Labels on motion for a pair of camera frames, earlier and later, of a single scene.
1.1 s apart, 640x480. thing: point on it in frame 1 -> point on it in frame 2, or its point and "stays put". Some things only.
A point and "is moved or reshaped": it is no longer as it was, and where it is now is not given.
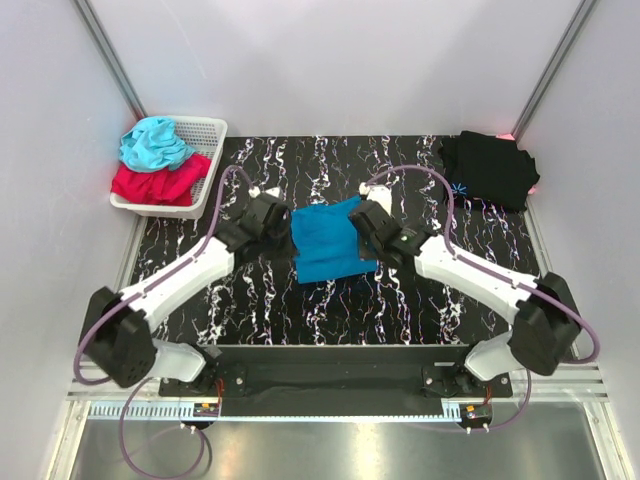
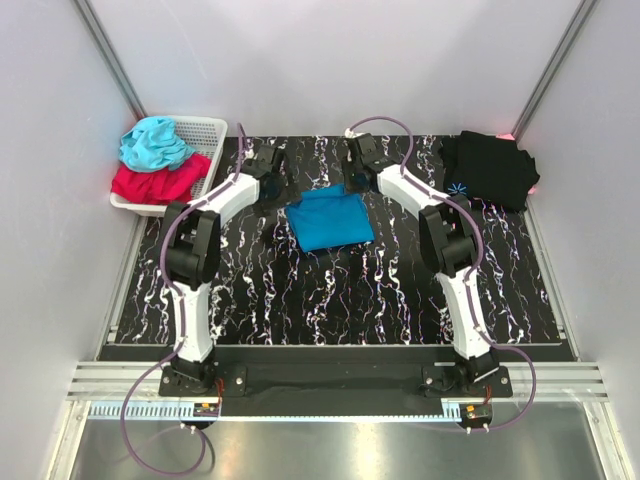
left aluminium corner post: [108, 59] stays put
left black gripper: [289, 249] -> [264, 205]
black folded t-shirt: [488, 167] stays put
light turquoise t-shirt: [154, 144] stays put
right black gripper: [364, 253] -> [347, 164]
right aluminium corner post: [578, 18] stays put
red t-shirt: [168, 187] stays put
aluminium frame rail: [573, 382] stays put
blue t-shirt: [327, 242] is moved or reshaped
